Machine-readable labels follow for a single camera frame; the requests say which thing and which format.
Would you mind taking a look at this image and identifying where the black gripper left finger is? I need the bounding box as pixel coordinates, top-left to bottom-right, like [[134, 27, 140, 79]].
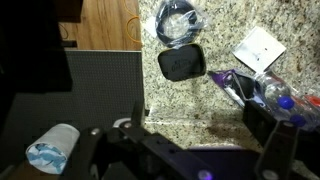
[[113, 101, 145, 128]]

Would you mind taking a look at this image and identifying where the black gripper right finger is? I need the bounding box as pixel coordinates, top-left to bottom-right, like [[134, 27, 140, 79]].
[[255, 121, 299, 180]]

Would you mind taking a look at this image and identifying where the purple clear plastic pack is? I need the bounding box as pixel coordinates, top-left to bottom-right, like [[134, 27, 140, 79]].
[[208, 69, 319, 119]]

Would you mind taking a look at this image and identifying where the black zippered case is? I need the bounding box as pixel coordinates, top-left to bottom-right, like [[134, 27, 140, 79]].
[[158, 43, 206, 82]]

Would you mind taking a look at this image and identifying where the white paper card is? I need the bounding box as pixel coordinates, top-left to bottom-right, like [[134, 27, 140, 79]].
[[232, 26, 286, 73]]

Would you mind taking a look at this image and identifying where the bagged black coiled cable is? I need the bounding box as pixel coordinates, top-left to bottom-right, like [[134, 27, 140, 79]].
[[145, 0, 210, 48]]

